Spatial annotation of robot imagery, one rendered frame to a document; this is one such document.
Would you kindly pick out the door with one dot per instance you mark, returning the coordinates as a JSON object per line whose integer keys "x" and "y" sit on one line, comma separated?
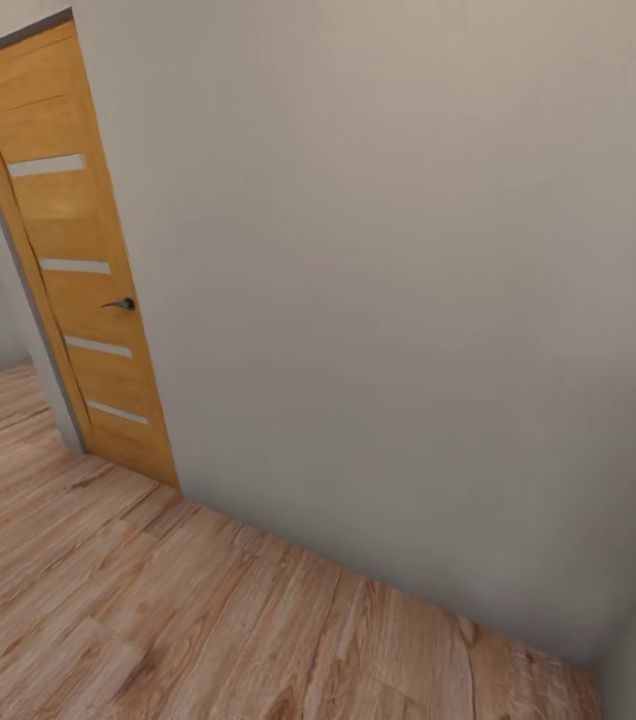
{"x": 57, "y": 199}

